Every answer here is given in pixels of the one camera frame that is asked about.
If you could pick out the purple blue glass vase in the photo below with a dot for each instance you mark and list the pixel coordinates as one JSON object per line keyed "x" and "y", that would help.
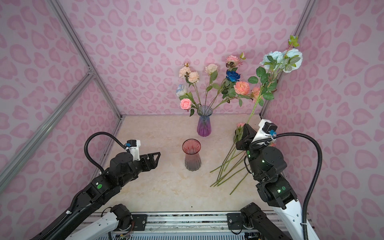
{"x": 204, "y": 128}

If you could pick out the peach carnation flower stem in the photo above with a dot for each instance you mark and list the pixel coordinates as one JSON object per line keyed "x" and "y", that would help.
{"x": 191, "y": 79}

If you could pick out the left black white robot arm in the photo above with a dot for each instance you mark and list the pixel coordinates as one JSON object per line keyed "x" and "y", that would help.
{"x": 123, "y": 169}

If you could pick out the dark blue rose stem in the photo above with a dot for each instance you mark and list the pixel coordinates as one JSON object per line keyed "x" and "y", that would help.
{"x": 232, "y": 76}

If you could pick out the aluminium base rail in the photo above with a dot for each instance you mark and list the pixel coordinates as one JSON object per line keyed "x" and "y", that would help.
{"x": 281, "y": 226}

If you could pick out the cream rose flower stem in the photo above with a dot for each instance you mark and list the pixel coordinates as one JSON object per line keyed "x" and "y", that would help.
{"x": 212, "y": 71}

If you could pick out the red glass vase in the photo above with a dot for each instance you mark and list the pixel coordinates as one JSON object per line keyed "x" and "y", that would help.
{"x": 192, "y": 147}

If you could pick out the pink carnation flower stem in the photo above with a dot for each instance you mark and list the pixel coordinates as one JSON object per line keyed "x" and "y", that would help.
{"x": 232, "y": 64}

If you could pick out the pink rose flower stem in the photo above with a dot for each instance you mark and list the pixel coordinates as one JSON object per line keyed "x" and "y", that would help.
{"x": 189, "y": 106}

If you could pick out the coral pink rose stem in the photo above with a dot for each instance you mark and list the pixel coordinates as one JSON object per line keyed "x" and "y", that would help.
{"x": 238, "y": 91}

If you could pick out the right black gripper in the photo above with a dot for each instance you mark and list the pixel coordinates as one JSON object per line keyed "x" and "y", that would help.
{"x": 249, "y": 133}

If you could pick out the white blue rose stem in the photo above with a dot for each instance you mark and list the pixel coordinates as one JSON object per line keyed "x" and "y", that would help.
{"x": 182, "y": 92}

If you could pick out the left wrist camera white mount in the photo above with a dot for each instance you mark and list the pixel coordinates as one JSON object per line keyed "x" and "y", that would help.
{"x": 132, "y": 147}

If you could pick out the pile of artificial flowers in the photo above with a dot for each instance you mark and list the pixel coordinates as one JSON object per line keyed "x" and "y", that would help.
{"x": 235, "y": 165}

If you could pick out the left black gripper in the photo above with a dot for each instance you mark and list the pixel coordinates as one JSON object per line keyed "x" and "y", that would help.
{"x": 153, "y": 163}

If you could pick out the left aluminium frame profile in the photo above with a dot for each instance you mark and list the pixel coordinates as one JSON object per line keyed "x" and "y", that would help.
{"x": 20, "y": 159}

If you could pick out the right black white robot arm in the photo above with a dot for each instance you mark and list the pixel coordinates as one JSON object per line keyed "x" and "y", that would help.
{"x": 266, "y": 164}

